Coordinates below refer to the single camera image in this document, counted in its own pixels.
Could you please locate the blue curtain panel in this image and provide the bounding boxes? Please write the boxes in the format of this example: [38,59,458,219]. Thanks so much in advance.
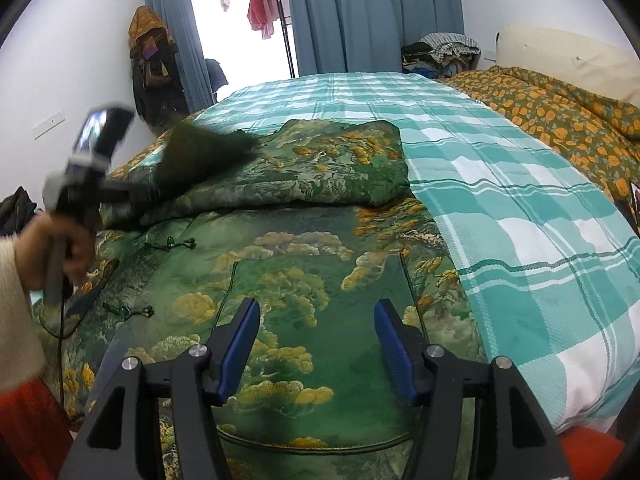
[144,0,214,113]
[290,0,464,76]

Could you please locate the white wall switch plate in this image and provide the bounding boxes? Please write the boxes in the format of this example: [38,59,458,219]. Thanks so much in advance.
[32,108,65,140]

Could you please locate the coat rack with clothes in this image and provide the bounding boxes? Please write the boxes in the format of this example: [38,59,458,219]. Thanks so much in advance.
[128,6,189,130]

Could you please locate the green landscape print jacket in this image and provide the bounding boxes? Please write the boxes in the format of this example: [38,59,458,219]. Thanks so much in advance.
[35,119,484,479]

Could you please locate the person's left hand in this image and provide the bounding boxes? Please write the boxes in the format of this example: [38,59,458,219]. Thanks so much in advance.
[14,212,100,292]

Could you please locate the pink hanging garment outside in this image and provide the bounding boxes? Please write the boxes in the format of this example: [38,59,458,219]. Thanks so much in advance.
[247,0,280,40]

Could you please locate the teal plaid bed sheet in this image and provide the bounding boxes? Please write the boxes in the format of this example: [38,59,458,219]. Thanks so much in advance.
[196,72,639,430]

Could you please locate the blue curtain left panel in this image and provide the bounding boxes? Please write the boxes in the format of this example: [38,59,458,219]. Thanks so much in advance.
[144,0,214,113]

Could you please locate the cream padded headboard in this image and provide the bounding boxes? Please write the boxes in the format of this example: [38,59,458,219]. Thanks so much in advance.
[496,26,639,105]

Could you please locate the orange floral green quilt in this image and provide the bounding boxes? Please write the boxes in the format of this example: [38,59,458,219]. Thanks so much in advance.
[444,66,639,202]

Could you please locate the dark clothes on dresser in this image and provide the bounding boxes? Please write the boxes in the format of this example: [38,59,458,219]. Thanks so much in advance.
[0,186,37,237]

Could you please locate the orange fleece garment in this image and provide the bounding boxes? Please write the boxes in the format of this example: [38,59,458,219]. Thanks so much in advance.
[1,378,624,479]

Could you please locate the pile of clothes by bed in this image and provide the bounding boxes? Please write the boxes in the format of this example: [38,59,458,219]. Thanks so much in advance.
[401,32,482,79]

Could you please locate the cream sleeve left forearm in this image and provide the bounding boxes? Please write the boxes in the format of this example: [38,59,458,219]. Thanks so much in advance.
[0,238,46,393]

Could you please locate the smartphone on quilt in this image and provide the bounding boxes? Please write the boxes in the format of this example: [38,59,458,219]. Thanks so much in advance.
[629,181,640,233]

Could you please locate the blue curtain right panel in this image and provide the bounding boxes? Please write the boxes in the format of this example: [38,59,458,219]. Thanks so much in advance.
[290,0,464,76]

